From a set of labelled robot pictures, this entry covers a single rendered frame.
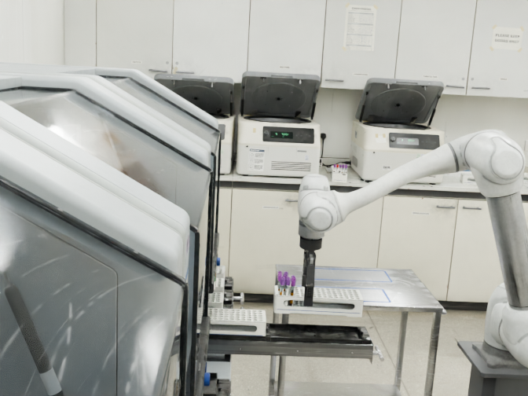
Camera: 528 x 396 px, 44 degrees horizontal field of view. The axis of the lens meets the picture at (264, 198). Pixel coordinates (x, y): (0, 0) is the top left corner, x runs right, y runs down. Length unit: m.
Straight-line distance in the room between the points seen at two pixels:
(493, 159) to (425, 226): 2.68
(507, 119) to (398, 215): 1.29
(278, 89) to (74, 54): 1.40
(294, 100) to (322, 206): 2.81
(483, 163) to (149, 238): 1.31
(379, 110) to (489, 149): 2.90
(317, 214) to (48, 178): 1.17
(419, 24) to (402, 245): 1.51
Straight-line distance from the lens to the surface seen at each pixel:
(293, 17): 4.63
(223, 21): 4.62
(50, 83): 1.78
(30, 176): 0.91
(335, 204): 2.00
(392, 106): 4.85
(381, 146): 4.49
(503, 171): 2.01
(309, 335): 2.24
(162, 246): 0.90
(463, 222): 4.72
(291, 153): 4.40
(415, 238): 4.66
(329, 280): 2.72
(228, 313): 2.21
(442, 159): 2.19
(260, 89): 4.62
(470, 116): 5.27
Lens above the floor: 1.70
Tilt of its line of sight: 12 degrees down
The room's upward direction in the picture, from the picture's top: 3 degrees clockwise
